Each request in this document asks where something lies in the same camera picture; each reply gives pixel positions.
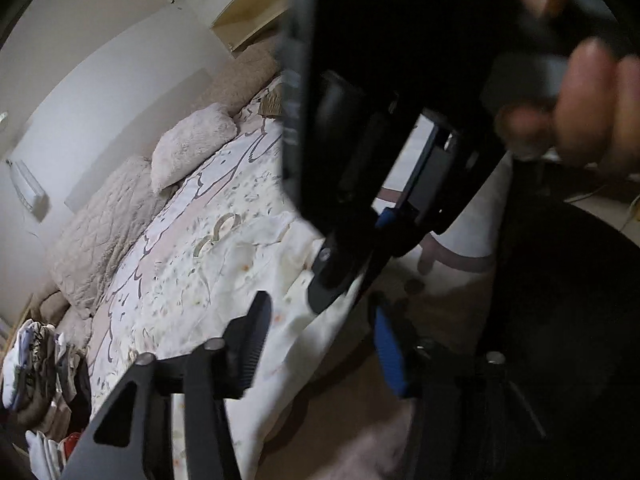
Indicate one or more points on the small fluffy white pillow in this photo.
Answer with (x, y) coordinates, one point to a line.
(188, 143)

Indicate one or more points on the person right hand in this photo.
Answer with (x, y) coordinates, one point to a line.
(595, 119)

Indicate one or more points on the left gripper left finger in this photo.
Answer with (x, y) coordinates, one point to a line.
(130, 436)

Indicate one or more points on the brown pillow at headboard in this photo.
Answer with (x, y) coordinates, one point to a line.
(53, 308)

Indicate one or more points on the wooden bedside shelf right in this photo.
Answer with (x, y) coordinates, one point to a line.
(243, 21)

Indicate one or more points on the white headboard panel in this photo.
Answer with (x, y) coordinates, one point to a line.
(140, 136)

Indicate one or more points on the red folded garment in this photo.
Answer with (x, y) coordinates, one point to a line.
(68, 444)

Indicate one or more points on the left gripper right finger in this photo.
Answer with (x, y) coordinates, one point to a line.
(505, 410)

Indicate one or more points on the large quilted beige pillow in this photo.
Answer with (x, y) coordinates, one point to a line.
(84, 258)

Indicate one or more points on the olive brown garment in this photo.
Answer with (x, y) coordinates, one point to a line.
(271, 104)

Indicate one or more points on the cream floral dress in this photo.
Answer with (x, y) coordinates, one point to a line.
(228, 233)

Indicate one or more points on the bear pattern bed sheet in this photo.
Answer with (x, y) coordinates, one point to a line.
(357, 428)

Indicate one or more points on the tall folded clothes stack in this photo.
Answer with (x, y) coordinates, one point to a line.
(45, 383)

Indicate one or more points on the white folded cloth pile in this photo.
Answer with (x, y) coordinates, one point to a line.
(46, 457)

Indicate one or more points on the long beige bolster pillow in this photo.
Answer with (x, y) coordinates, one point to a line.
(241, 78)

